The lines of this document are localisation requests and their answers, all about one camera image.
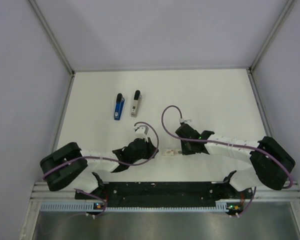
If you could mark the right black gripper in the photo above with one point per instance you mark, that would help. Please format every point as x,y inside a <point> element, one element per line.
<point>185,151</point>

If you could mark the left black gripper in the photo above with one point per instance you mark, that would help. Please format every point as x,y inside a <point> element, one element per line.
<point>150,147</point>

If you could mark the staple box with red dot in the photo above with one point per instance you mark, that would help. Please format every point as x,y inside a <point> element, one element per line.
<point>169,152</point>

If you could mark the blue stapler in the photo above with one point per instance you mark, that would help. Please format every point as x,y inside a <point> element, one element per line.
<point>119,105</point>

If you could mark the grey black stapler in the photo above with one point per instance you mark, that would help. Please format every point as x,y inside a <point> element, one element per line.
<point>136,103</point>

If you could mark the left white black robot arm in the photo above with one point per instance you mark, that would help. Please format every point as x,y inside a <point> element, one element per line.
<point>74,168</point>

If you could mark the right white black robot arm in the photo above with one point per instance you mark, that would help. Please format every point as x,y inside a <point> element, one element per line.
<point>268,161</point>

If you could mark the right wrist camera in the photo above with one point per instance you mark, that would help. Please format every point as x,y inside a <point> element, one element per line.
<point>185,121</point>

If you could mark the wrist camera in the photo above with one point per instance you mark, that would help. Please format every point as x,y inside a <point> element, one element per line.
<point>141,132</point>
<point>185,121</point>

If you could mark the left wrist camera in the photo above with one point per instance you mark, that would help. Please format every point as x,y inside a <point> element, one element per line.
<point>141,132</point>

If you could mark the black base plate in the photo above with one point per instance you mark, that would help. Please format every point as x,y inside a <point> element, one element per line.
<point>166,194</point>

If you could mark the grey slotted cable duct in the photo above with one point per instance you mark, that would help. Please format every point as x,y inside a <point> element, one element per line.
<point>92,207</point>

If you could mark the right aluminium corner post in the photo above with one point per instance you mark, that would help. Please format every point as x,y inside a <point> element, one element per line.
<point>288,7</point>

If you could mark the aluminium corner post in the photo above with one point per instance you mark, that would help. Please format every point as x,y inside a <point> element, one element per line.
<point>288,7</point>
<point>50,36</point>

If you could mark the left aluminium corner post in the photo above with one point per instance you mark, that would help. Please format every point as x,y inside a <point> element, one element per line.
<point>50,36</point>

